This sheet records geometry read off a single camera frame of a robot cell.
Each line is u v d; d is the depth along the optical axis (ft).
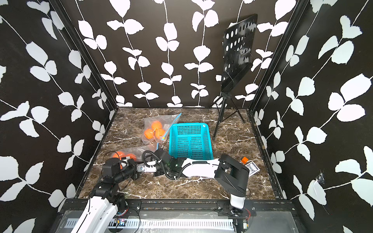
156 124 3.35
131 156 2.81
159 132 3.04
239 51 3.19
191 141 3.31
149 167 2.14
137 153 2.93
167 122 3.24
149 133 3.12
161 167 1.98
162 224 2.30
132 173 2.30
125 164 2.22
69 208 2.44
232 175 1.49
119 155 2.83
